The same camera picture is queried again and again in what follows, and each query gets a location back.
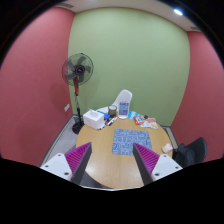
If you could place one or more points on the black standing fan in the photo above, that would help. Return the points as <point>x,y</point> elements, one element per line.
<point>77,70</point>

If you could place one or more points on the blue small item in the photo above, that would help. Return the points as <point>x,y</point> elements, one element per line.
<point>106,116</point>

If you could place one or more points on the orange snack packet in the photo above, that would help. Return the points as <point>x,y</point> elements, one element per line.
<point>138,120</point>

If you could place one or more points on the black office chair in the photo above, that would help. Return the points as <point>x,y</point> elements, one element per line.
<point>191,154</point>

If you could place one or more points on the white red snack packet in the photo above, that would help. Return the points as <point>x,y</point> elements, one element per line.
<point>150,123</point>

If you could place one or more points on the black red marker pen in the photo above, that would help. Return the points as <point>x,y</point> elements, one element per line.
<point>112,121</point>

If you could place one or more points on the blue patterned mouse pad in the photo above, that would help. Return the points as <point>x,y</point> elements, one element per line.
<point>123,141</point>

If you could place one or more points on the light blue packet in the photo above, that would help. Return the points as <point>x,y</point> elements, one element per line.
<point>133,114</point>

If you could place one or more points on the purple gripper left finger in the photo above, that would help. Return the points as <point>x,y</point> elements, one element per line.
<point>70,166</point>

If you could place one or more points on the white tissue box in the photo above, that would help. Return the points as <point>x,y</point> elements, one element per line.
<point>93,119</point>

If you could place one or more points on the ceiling light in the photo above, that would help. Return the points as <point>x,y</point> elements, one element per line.
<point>178,12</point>

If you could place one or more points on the white wall socket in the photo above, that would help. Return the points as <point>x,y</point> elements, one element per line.
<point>66,107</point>

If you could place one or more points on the dark round jar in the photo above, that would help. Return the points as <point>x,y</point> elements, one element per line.
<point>112,109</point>

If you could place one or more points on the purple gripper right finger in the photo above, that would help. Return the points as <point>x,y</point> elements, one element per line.
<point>153,166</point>

